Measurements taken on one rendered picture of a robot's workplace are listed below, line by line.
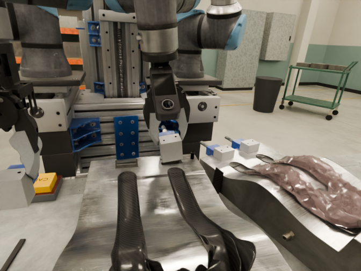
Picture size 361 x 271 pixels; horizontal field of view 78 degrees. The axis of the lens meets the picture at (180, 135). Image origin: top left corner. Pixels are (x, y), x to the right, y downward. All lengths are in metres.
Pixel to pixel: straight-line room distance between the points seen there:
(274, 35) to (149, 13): 6.82
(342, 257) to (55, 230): 0.52
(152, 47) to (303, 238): 0.44
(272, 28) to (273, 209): 6.75
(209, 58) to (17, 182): 6.16
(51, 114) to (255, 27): 6.06
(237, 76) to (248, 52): 0.65
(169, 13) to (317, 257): 0.49
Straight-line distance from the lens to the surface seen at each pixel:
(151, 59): 0.45
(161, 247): 0.31
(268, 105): 4.48
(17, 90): 0.41
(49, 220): 0.58
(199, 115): 0.78
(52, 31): 0.85
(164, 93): 0.42
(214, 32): 0.83
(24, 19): 0.84
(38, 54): 0.84
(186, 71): 0.86
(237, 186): 0.56
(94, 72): 1.02
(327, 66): 4.95
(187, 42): 0.87
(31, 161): 0.43
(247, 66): 6.46
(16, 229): 0.59
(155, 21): 0.43
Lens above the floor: 1.16
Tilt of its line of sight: 23 degrees down
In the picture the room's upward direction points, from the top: 3 degrees clockwise
